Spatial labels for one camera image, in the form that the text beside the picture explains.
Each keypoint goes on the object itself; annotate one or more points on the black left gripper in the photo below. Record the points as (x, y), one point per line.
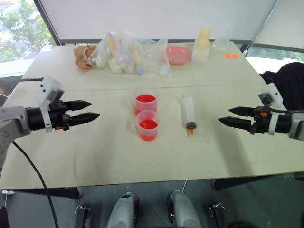
(58, 115)

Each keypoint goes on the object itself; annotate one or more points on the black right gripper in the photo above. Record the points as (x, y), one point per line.
(259, 121)

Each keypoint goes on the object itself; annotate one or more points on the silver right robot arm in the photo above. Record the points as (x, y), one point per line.
(291, 124)

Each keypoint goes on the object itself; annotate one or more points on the clear plastic syringe orange tip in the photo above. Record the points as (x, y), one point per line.
(188, 111)

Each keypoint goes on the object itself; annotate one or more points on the cup with red liquid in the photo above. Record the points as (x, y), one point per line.
(147, 128)
(145, 101)

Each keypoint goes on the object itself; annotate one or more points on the empty clear plastic cup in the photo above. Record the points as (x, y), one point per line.
(222, 35)

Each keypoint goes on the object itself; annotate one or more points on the brown crumpled cloth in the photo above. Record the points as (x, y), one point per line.
(83, 57)

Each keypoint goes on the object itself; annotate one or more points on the orange bottle cap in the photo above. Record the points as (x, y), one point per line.
(234, 56)
(228, 55)

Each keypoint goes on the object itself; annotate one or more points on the clear bag of utensils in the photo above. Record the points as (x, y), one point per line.
(118, 52)

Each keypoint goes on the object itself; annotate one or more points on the clear container with yellow item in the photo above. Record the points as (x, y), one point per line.
(202, 46)

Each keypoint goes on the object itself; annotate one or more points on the pink plastic bowl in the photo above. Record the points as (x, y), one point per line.
(178, 55)

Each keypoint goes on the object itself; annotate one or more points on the empty clear plastic bag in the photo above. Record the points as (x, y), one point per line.
(159, 58)

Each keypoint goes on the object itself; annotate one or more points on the grey left robot leg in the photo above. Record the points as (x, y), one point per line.
(123, 210)

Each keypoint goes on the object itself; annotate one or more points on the grey robot leg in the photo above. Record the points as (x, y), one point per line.
(181, 209)
(123, 210)

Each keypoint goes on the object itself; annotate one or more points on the grey right robot leg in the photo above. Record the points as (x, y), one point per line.
(181, 209)

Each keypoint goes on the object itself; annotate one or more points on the white roller blind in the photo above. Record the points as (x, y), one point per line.
(156, 19)

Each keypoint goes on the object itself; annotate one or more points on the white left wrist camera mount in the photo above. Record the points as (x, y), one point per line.
(49, 93)

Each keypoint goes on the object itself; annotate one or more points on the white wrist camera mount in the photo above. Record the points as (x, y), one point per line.
(49, 93)
(272, 101)

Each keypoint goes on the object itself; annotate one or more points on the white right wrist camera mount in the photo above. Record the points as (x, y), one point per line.
(272, 101)

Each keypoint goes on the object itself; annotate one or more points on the black window frame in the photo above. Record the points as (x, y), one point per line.
(47, 22)

